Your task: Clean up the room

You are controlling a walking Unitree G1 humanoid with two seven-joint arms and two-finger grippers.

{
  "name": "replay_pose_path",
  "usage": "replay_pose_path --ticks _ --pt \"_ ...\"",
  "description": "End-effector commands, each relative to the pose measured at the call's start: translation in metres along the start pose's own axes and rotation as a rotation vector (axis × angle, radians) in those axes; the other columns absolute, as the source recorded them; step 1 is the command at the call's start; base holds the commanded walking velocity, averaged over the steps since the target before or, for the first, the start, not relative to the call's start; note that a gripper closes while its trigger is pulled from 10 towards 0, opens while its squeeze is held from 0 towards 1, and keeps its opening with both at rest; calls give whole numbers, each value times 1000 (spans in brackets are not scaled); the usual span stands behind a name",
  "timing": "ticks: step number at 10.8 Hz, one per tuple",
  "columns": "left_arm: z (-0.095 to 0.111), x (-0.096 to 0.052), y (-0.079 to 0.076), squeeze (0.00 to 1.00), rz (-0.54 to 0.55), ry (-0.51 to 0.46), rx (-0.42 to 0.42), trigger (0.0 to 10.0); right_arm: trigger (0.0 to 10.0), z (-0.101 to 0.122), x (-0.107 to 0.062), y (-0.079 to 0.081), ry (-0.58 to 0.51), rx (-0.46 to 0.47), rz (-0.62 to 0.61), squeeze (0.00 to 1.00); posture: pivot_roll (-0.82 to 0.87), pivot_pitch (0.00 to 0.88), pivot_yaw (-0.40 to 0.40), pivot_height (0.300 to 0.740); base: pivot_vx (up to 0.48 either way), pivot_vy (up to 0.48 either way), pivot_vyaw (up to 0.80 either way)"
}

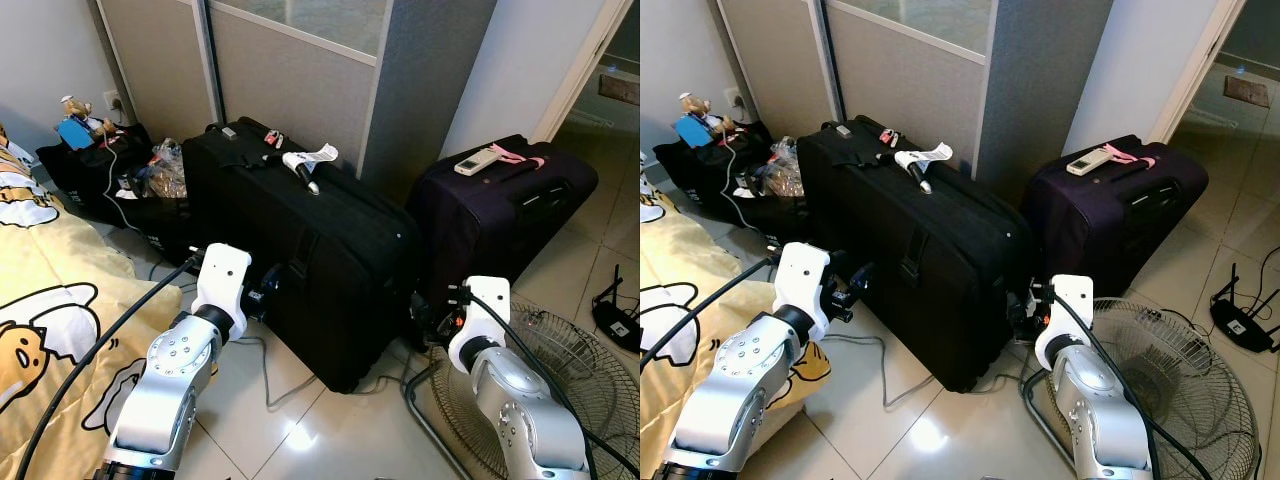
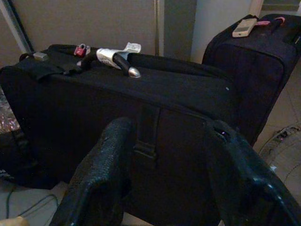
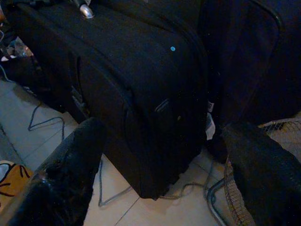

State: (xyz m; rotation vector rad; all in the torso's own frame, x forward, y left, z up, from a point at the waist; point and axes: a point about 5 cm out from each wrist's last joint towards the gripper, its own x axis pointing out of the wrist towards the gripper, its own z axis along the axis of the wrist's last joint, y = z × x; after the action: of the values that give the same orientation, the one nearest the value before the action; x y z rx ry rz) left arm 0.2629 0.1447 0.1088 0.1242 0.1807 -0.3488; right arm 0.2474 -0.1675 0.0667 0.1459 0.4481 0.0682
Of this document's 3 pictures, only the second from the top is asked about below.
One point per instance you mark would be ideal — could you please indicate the pink ribbon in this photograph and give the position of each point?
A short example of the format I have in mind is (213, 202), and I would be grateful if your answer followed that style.
(263, 23)

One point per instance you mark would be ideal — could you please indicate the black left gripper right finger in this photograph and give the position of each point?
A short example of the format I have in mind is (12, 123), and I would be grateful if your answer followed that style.
(240, 188)

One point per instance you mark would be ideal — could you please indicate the large black fabric suitcase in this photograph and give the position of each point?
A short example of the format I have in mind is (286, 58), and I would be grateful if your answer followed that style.
(94, 94)

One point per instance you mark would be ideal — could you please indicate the upright black fabric suitcase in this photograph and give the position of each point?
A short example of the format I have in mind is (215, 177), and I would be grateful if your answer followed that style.
(254, 77)

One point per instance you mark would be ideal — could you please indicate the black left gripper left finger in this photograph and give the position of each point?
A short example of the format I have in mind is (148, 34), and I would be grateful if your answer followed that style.
(101, 169)

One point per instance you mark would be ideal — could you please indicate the silver padlock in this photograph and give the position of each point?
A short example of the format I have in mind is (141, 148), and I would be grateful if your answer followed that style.
(87, 49)

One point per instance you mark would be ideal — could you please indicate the tan object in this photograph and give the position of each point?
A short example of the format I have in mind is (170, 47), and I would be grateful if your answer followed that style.
(11, 222)

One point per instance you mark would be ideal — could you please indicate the shiny patterned fabric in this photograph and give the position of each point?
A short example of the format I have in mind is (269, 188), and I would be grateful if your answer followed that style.
(7, 117)

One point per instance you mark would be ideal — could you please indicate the grey power strip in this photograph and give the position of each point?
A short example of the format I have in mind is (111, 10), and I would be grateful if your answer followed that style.
(284, 135)

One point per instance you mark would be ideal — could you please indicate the grey metal suitcase lock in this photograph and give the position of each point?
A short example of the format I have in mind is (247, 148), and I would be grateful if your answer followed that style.
(40, 56)

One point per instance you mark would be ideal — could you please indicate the red padlock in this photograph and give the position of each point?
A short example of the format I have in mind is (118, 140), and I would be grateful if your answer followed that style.
(80, 50)

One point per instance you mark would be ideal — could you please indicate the grey metal door frame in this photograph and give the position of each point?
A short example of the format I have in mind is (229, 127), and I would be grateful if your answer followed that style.
(16, 26)

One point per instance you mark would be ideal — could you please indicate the beige luggage tag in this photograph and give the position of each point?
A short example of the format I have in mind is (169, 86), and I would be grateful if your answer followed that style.
(244, 27)

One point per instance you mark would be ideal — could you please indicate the white paper baggage tag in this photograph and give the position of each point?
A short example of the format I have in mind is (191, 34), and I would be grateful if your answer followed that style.
(107, 55)

